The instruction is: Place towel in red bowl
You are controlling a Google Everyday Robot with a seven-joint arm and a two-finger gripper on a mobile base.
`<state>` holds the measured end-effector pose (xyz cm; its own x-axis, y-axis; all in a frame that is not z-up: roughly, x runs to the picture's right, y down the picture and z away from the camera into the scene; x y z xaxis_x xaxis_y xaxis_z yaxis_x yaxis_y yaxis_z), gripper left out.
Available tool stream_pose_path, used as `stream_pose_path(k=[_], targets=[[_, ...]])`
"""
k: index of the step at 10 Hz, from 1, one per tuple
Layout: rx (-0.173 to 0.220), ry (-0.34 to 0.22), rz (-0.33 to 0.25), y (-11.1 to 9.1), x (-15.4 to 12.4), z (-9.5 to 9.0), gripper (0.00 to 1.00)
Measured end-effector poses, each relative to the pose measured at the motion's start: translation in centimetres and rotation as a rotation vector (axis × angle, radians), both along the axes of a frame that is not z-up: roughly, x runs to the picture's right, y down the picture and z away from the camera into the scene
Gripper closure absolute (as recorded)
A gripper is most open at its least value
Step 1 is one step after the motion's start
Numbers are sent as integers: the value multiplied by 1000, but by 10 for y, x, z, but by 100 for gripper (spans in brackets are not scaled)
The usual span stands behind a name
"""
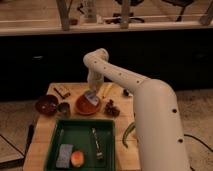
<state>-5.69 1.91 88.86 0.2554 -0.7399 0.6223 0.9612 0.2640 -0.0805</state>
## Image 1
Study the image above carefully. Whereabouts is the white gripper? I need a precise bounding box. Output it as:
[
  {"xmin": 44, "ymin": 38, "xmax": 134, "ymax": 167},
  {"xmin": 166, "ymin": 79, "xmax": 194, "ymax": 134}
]
[{"xmin": 87, "ymin": 69, "xmax": 104, "ymax": 92}]

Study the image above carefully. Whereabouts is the white blue towel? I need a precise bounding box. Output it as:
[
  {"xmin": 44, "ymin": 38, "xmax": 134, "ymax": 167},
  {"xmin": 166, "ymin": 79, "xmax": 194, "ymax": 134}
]
[{"xmin": 84, "ymin": 91, "xmax": 99, "ymax": 106}]

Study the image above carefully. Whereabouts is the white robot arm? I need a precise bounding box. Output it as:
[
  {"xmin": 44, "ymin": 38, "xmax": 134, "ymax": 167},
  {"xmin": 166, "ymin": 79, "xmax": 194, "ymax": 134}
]
[{"xmin": 83, "ymin": 48, "xmax": 191, "ymax": 171}]

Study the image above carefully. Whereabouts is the red bowl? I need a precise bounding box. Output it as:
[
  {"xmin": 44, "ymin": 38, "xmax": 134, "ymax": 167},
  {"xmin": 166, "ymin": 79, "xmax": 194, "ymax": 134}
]
[{"xmin": 74, "ymin": 95, "xmax": 101, "ymax": 115}]

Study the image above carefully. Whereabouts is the dark brown bowl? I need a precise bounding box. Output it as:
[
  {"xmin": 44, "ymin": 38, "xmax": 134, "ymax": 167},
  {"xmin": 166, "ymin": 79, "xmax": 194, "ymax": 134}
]
[{"xmin": 35, "ymin": 95, "xmax": 58, "ymax": 116}]

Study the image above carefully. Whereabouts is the yellow banana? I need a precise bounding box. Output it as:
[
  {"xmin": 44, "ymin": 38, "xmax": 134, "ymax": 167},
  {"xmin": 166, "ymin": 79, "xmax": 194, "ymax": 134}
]
[{"xmin": 102, "ymin": 83, "xmax": 113, "ymax": 99}]

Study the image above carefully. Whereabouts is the brown wooden block toy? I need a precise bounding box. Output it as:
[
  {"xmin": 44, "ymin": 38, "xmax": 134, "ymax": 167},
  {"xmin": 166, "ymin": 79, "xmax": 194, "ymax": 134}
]
[{"xmin": 54, "ymin": 87, "xmax": 70, "ymax": 99}]

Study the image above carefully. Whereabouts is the small dark round object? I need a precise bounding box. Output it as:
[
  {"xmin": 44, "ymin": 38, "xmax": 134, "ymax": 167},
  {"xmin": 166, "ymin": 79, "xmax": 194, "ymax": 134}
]
[{"xmin": 123, "ymin": 89, "xmax": 130, "ymax": 97}]

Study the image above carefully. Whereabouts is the brown pine cone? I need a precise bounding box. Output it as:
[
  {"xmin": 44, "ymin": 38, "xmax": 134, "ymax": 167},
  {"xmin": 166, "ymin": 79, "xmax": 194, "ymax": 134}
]
[{"xmin": 104, "ymin": 99, "xmax": 120, "ymax": 117}]

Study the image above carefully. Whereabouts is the small dark metal cup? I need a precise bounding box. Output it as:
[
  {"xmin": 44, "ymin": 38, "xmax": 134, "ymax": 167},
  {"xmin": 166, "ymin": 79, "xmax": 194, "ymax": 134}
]
[{"xmin": 57, "ymin": 102, "xmax": 71, "ymax": 117}]

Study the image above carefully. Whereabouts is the green plastic tray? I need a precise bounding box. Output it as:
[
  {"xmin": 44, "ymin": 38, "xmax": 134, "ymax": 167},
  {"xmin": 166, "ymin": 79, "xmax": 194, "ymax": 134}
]
[{"xmin": 44, "ymin": 119, "xmax": 116, "ymax": 171}]

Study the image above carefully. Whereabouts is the metal utensil in tray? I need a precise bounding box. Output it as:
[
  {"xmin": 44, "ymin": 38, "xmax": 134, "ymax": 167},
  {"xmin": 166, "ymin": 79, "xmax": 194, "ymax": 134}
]
[{"xmin": 92, "ymin": 128, "xmax": 103, "ymax": 160}]

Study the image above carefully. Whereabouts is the orange peach fruit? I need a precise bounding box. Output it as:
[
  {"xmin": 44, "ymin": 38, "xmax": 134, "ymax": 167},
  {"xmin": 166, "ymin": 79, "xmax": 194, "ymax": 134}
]
[{"xmin": 70, "ymin": 151, "xmax": 84, "ymax": 167}]

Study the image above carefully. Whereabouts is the grey sponge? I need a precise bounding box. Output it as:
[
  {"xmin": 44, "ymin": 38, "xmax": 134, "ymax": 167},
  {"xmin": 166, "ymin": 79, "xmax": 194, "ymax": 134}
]
[{"xmin": 56, "ymin": 144, "xmax": 73, "ymax": 168}]

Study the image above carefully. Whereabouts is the black cable on floor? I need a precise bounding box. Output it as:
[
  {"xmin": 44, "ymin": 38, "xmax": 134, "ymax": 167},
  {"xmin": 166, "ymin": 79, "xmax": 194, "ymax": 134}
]
[{"xmin": 183, "ymin": 133, "xmax": 213, "ymax": 153}]

